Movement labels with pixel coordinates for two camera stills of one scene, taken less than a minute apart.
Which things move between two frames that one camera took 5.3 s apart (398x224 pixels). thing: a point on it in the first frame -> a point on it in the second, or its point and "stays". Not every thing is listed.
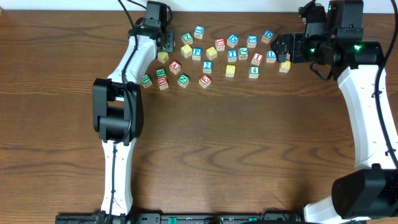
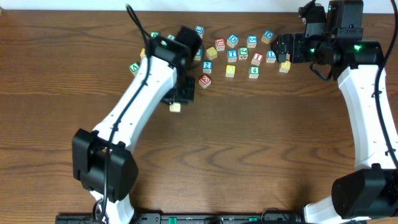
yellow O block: [211, 53] stays
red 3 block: [204, 81] stays
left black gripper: [168, 42] -> [182, 94]
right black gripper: [286, 47] stays
